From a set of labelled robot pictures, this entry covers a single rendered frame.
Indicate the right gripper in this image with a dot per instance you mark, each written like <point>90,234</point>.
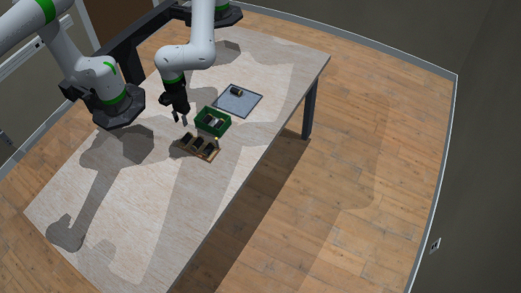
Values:
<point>5,138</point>

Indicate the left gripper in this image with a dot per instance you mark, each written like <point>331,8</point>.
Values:
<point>176,96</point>

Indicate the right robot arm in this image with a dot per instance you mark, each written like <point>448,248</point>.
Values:
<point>101,74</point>

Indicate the black battery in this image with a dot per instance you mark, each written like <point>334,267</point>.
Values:
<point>236,91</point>
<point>219,123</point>
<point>207,119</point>
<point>186,138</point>
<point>209,148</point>
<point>197,143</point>

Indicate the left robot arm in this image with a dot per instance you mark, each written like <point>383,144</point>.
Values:
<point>200,53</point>

